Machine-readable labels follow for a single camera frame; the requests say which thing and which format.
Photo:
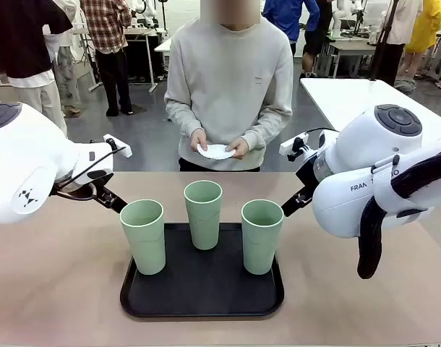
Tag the bystander in black top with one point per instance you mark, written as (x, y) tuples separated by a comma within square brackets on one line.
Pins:
[(21, 36)]

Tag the person's right hand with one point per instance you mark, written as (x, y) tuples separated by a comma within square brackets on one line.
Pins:
[(199, 141)]

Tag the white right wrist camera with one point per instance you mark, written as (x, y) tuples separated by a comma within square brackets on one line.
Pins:
[(294, 144)]

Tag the white side table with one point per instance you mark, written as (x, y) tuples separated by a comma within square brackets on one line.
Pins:
[(332, 101)]

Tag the bystander in plaid shirt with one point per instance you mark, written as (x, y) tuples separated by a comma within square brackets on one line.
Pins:
[(108, 32)]

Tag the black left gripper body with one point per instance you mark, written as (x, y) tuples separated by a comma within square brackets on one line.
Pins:
[(85, 189)]

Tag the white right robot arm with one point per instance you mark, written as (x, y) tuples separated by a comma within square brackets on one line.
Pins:
[(368, 152)]

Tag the grey cloth bundle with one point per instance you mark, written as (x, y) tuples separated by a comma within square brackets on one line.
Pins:
[(405, 86)]

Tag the bystander in blue jacket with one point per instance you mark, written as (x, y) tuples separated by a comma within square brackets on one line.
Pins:
[(289, 18)]

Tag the white background desk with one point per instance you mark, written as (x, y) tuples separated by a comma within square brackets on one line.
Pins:
[(137, 32)]

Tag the black tripod pole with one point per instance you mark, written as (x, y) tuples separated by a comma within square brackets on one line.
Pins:
[(383, 39)]

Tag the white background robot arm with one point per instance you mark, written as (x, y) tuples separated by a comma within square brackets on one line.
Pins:
[(338, 18), (146, 11)]

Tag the person's right forearm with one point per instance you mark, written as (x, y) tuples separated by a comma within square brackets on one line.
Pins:
[(179, 119)]

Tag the bystander in yellow coat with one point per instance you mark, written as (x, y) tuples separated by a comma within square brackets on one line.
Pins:
[(424, 29)]

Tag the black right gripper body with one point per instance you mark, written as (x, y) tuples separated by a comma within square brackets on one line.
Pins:
[(307, 173)]

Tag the person's left forearm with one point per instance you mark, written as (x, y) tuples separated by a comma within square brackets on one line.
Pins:
[(267, 130)]

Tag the white scalloped paper coaster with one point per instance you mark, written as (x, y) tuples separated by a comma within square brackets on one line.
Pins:
[(217, 152)]

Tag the grey background desk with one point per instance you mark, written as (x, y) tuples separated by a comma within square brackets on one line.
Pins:
[(354, 50)]

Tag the pale green plastic cup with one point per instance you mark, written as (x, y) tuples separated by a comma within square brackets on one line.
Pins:
[(144, 246), (203, 220), (260, 246)]

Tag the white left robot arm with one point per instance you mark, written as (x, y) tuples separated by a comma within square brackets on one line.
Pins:
[(25, 152)]

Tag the person's left hand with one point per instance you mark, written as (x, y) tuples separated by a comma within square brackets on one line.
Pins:
[(240, 149)]

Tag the person in beige sweatshirt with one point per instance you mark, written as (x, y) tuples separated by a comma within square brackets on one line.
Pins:
[(227, 72)]

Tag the bystander in patterned trousers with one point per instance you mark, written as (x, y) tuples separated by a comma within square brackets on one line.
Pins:
[(67, 72)]

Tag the bystander in white shirt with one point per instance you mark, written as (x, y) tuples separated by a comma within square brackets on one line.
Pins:
[(397, 21)]

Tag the black plastic tray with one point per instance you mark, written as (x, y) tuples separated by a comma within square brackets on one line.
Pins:
[(206, 282)]

